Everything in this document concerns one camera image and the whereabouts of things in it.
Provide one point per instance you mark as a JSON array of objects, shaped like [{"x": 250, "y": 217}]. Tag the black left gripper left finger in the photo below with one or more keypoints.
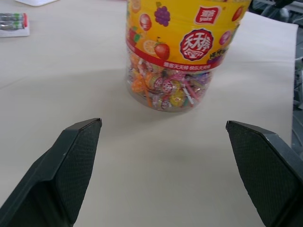
[{"x": 56, "y": 175}]

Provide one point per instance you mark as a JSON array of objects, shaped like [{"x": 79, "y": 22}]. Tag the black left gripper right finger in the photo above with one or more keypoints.
[{"x": 265, "y": 175}]

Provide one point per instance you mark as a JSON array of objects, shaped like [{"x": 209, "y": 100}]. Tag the clear lollipop jar yellow label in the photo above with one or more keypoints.
[{"x": 175, "y": 52}]

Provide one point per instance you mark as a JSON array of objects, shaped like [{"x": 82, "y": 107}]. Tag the white battery pack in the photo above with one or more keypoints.
[{"x": 16, "y": 30}]

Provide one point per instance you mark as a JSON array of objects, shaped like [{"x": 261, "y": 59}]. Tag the silver green battery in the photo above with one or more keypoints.
[
  {"x": 11, "y": 24},
  {"x": 11, "y": 17}
]

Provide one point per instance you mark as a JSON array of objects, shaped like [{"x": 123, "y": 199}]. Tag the dark chair beyond table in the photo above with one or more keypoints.
[{"x": 277, "y": 9}]

